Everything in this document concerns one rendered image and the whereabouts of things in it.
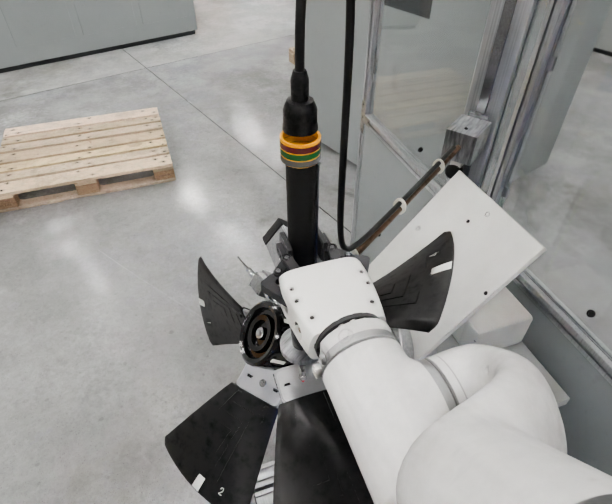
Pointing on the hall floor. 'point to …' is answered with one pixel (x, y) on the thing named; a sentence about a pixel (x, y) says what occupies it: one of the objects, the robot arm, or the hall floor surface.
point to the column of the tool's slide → (526, 11)
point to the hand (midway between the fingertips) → (302, 246)
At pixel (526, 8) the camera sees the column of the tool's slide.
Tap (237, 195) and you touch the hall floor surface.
